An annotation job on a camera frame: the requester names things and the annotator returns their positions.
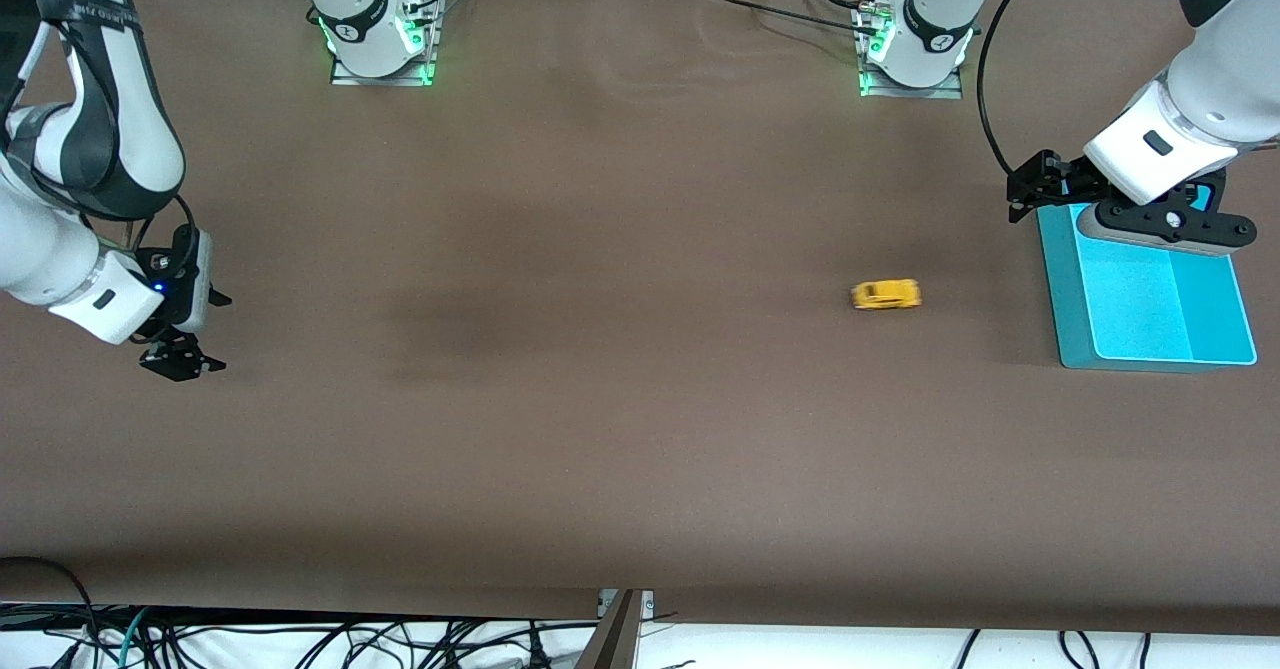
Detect grey angled post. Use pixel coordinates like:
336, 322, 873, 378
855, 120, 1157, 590
574, 589, 646, 669

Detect yellow beetle toy car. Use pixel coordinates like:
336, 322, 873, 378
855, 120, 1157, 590
849, 278, 924, 312

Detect black looped floor cable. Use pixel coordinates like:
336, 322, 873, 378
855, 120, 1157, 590
0, 555, 103, 669

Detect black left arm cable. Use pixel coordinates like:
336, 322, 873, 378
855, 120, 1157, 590
975, 0, 1057, 178

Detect tangled black floor cables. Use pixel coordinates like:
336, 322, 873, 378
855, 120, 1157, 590
150, 615, 563, 669

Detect brown table cover sheet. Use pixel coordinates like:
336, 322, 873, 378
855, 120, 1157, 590
0, 0, 1280, 637

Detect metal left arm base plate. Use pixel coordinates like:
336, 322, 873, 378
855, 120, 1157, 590
857, 4, 967, 101

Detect black cable across table edge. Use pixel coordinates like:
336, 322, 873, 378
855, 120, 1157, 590
690, 0, 886, 40

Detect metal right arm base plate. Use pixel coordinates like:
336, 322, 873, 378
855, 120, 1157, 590
329, 0, 442, 88

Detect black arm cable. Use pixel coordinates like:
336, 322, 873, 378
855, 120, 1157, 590
975, 0, 1057, 178
0, 9, 198, 255

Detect teal floor cable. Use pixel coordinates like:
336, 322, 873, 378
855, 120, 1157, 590
116, 606, 153, 669

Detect small metal bracket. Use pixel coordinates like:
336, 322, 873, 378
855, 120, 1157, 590
597, 589, 657, 622

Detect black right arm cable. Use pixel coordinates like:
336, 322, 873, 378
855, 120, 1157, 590
0, 9, 198, 255

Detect cyan plastic bin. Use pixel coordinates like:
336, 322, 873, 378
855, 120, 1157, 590
1036, 177, 1259, 372

